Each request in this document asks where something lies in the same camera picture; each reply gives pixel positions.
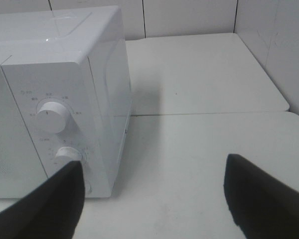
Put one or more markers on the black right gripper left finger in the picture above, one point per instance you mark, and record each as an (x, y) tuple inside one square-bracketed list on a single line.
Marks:
[(51, 211)]

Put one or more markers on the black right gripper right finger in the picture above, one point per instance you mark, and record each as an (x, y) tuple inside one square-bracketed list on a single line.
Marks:
[(261, 206)]

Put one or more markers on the white round door-release button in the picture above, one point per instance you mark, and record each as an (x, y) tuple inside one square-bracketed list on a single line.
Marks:
[(88, 189)]

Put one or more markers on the white microwave door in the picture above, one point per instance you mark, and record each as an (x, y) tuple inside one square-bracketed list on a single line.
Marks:
[(21, 170)]

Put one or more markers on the white microwave knob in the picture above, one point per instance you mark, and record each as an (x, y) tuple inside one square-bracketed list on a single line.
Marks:
[(52, 117), (67, 154)]

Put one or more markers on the white microwave oven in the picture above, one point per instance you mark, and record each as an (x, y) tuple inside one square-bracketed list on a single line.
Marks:
[(76, 57)]

